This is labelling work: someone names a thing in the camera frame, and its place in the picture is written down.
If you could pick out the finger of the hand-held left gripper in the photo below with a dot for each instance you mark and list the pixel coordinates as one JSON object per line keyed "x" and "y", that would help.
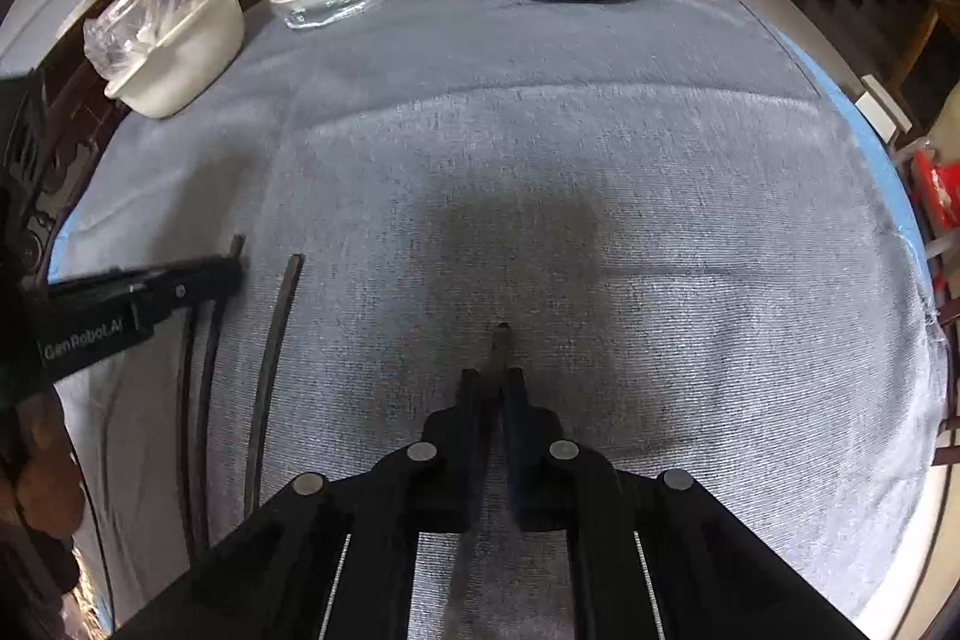
{"x": 187, "y": 280}

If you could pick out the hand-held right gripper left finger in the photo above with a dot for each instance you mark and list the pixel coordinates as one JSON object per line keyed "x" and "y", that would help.
{"x": 450, "y": 460}

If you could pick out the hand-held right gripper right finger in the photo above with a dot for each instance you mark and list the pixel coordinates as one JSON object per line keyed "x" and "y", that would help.
{"x": 525, "y": 460}

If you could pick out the person's left hand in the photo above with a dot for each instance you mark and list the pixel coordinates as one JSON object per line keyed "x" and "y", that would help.
{"x": 49, "y": 475}

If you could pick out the dark carved wooden sideboard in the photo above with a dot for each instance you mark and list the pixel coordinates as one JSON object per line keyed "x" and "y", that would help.
{"x": 30, "y": 160}

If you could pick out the white plastic basin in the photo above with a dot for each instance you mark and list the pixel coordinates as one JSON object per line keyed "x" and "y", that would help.
{"x": 187, "y": 63}

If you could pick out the clear plastic bag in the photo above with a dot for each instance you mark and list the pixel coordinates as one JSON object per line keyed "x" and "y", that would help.
{"x": 142, "y": 21}

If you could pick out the grey tablecloth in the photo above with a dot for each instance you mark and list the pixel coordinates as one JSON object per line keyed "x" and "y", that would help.
{"x": 562, "y": 175}

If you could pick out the blue table cover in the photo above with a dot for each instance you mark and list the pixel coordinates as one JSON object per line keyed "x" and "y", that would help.
{"x": 862, "y": 115}

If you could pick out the red child's chair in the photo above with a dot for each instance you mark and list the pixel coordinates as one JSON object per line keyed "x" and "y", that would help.
{"x": 937, "y": 190}

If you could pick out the white step stool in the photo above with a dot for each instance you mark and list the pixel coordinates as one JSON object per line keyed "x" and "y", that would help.
{"x": 885, "y": 111}

